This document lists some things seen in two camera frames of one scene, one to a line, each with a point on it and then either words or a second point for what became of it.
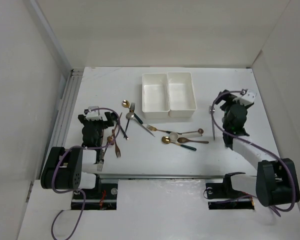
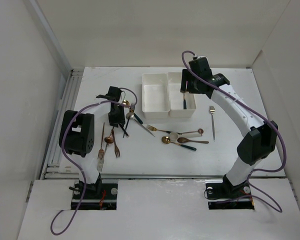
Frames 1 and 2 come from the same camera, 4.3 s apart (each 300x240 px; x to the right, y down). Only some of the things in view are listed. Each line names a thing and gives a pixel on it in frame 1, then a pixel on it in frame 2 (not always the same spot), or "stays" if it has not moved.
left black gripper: [105, 124] -> [115, 122]
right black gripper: [229, 99] -> [187, 75]
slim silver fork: [210, 111] stays
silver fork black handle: [132, 109] stays
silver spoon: [131, 115] stays
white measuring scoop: [174, 136] stays
